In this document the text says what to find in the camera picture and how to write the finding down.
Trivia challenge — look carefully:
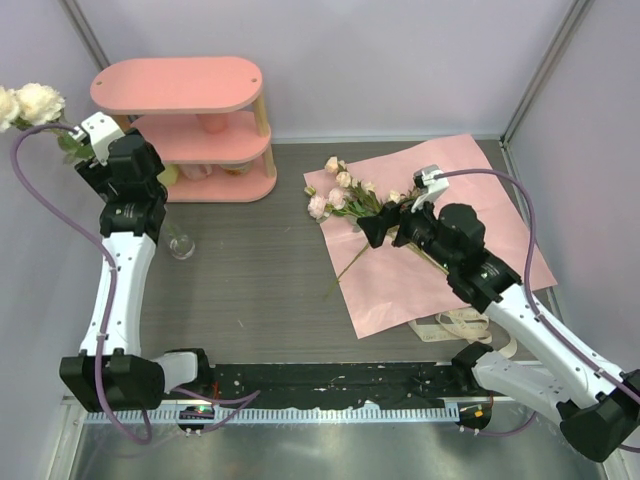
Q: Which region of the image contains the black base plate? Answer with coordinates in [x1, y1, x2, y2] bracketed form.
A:
[195, 362, 489, 410]

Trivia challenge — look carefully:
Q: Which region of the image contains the yellow green cup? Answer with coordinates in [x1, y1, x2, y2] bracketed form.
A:
[157, 164, 180, 188]

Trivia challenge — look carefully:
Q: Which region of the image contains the purple pink wrapping paper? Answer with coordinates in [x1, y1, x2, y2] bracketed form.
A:
[300, 135, 529, 339]

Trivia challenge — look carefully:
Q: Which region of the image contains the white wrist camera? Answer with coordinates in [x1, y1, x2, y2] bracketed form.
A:
[411, 165, 449, 213]
[70, 112, 125, 165]

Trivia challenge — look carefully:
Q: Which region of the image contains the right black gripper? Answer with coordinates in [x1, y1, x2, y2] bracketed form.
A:
[358, 189, 458, 272]

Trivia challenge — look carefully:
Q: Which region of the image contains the pink three-tier shelf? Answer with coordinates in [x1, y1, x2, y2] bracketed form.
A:
[90, 56, 277, 203]

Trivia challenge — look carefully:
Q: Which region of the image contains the pink cup on shelf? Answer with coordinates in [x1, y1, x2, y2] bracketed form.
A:
[198, 113, 229, 135]

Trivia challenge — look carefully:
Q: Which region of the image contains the orange patterned bowl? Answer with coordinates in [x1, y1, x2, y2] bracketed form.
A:
[219, 160, 253, 176]

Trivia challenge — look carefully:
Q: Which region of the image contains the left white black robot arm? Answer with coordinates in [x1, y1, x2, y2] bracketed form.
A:
[59, 129, 213, 412]

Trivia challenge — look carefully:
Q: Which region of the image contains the aluminium frame rail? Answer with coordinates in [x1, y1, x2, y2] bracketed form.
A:
[61, 360, 551, 426]

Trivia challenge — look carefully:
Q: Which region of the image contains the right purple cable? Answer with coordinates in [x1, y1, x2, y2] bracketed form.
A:
[434, 169, 640, 440]

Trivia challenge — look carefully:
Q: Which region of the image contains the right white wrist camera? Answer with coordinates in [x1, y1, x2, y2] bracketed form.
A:
[411, 165, 449, 213]

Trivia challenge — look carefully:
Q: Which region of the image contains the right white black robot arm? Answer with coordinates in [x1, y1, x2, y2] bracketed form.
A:
[357, 202, 639, 462]

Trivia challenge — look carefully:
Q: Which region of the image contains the clear glass vase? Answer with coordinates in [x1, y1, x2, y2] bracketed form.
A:
[161, 220, 196, 260]

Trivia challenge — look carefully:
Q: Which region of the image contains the pink flower bouquet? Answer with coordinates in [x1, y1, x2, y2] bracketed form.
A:
[304, 156, 419, 293]

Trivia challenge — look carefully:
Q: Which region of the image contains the pink mug on shelf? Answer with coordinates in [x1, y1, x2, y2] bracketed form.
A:
[179, 164, 213, 181]

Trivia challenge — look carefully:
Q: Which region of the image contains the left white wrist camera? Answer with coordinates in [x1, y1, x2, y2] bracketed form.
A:
[70, 112, 125, 165]

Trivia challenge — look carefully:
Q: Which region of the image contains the cream printed ribbon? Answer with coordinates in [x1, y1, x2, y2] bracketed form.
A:
[408, 307, 493, 345]

